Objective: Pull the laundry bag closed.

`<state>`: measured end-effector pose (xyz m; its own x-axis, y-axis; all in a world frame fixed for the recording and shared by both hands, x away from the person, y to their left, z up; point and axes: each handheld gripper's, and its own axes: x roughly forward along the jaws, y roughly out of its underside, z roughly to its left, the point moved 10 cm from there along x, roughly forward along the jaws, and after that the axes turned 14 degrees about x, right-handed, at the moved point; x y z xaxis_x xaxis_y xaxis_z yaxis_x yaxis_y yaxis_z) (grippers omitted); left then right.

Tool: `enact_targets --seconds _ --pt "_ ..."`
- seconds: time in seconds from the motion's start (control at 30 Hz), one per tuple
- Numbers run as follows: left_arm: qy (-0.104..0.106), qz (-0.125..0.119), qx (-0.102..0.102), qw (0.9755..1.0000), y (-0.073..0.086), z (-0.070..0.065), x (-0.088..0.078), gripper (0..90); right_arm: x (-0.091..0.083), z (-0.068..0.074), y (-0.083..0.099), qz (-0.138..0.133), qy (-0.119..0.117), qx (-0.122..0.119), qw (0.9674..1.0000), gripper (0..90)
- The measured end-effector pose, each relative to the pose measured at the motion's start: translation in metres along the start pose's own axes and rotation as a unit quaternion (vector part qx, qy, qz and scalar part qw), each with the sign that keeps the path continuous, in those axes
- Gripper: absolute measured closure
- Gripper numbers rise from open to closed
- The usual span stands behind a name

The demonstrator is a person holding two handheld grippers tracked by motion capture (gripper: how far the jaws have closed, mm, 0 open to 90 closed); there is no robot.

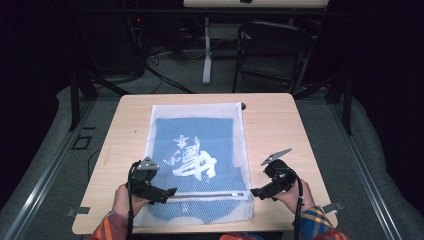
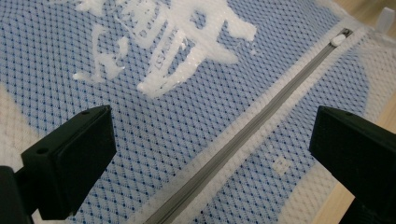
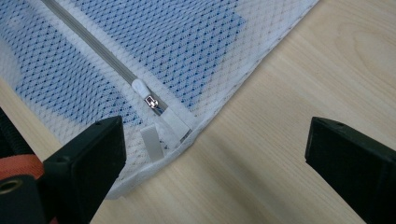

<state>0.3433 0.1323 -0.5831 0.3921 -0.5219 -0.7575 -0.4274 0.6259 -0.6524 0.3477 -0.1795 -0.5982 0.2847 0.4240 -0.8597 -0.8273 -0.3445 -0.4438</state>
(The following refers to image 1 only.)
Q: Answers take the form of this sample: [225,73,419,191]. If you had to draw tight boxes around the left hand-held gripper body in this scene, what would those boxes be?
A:
[127,156,162,202]

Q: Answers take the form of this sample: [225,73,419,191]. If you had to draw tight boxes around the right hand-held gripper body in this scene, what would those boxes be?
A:
[260,147,300,201]

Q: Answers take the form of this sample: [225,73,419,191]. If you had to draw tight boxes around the white mesh laundry bag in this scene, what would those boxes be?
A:
[133,102,255,229]

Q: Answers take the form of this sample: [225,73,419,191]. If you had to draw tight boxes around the person's right hand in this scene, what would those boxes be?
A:
[272,179,316,215]

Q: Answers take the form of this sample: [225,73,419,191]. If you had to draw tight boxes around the person's red plaid clothing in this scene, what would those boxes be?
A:
[218,232,286,240]

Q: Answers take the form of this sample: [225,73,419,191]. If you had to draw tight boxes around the blue cloth with white print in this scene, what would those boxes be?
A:
[148,116,250,225]

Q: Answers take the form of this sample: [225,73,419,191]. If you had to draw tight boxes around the black metal stand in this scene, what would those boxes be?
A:
[293,70,354,137]
[67,64,132,132]

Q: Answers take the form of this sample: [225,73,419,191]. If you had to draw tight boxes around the black folding chair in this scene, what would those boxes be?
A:
[232,19,315,95]

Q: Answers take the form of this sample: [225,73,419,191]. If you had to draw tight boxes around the white desk with leg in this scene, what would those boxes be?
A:
[182,0,330,86]

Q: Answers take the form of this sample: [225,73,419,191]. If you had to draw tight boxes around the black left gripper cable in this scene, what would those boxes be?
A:
[125,160,143,240]

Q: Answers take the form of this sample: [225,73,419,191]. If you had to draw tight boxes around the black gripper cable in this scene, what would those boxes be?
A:
[125,160,143,240]
[289,169,305,240]

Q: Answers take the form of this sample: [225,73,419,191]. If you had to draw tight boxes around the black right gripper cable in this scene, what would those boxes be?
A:
[289,169,305,240]

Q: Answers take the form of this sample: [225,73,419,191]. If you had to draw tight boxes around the black floor cable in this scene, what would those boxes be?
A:
[86,149,102,183]

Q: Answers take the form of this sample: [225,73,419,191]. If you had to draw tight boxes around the grey table bracket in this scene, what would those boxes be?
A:
[65,206,91,218]
[321,201,345,215]

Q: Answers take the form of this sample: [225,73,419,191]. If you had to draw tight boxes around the grey metal floor rail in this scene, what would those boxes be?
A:
[2,99,98,240]
[328,99,405,240]

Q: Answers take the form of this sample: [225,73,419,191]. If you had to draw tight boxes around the bundle of floor cables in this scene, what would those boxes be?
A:
[133,16,214,95]

